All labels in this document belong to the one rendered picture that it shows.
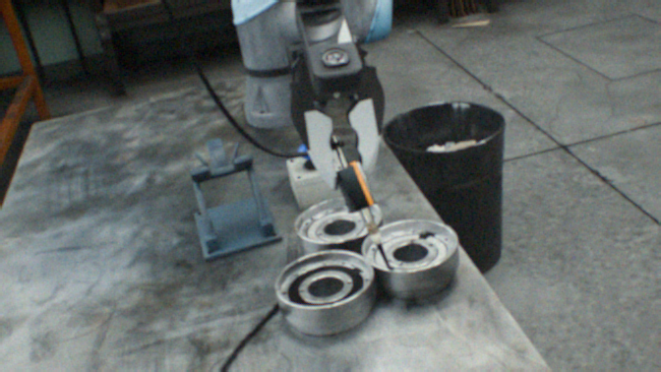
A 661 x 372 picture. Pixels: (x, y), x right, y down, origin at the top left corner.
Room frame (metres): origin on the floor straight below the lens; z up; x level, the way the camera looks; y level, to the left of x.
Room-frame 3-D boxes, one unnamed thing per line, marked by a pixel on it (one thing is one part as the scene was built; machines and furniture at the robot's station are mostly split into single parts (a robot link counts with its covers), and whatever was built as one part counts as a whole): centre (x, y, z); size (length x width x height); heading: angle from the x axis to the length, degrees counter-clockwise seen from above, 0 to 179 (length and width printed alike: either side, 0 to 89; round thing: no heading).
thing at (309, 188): (0.96, 0.01, 0.82); 0.08 x 0.07 x 0.05; 7
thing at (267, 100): (1.29, 0.04, 0.85); 0.15 x 0.15 x 0.10
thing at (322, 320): (0.68, 0.02, 0.82); 0.10 x 0.10 x 0.04
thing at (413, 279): (0.72, -0.08, 0.82); 0.10 x 0.10 x 0.04
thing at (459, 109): (1.94, -0.35, 0.21); 0.34 x 0.34 x 0.43
